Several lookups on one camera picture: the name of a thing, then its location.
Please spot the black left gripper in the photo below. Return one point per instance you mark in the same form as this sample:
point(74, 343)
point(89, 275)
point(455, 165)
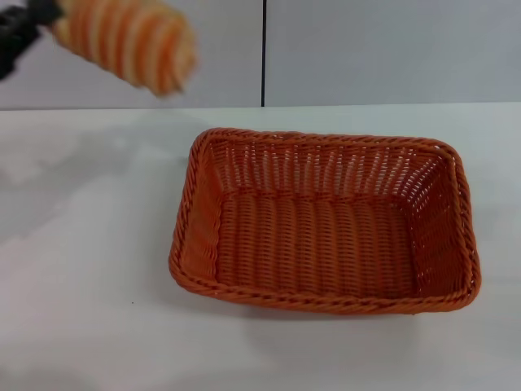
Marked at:
point(12, 24)

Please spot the orange striped bread roll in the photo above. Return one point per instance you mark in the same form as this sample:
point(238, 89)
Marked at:
point(126, 40)

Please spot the orange woven plastic basket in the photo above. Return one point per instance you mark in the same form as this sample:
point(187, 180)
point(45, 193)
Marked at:
point(321, 236)

